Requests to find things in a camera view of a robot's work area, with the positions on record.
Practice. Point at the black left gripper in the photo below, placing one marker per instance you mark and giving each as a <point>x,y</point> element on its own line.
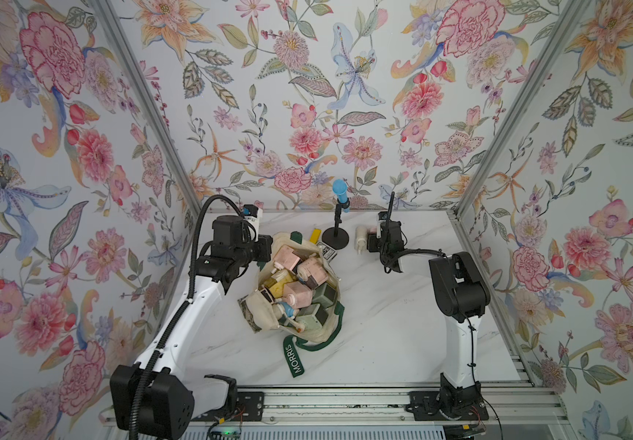
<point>264,247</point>

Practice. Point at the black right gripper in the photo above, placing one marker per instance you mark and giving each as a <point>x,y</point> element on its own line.
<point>371,238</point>

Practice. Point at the cream panda pencil sharpener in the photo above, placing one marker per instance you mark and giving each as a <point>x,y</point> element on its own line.
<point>361,239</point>

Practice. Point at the pink pencil sharpener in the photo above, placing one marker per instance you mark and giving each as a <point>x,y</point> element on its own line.
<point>312,273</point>
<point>297,295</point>
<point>286,258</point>

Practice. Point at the cream canvas tote bag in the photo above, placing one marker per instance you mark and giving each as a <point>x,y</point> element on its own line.
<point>264,314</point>

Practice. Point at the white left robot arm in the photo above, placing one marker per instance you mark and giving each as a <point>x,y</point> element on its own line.
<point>151,397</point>

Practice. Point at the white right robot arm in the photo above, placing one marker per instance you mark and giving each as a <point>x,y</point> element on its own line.
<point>462,297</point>

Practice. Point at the yellow pencil sharpener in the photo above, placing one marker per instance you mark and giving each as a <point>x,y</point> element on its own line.
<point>276,282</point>

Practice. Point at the pink pencil sharpener in bag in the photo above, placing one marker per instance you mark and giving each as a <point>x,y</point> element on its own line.
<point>297,295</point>

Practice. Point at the green pencil sharpener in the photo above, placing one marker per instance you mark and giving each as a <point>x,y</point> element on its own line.
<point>313,317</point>

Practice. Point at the black microphone stand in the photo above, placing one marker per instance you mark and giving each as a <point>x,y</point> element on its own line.
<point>336,237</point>

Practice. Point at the yellow wooden block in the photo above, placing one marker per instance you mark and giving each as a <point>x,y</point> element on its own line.
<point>315,236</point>

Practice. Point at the blue microphone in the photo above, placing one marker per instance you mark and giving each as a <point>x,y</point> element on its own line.
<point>340,189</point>

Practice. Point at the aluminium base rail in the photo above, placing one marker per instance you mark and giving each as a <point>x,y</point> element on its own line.
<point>518,409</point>

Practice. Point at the aluminium corner post left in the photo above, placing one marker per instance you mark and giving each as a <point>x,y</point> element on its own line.
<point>118,41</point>

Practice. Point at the aluminium corner post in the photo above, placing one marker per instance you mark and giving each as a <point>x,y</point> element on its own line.
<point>118,41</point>
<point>569,18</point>

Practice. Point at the aluminium corner post right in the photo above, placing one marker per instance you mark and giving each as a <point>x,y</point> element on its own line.
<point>569,18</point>

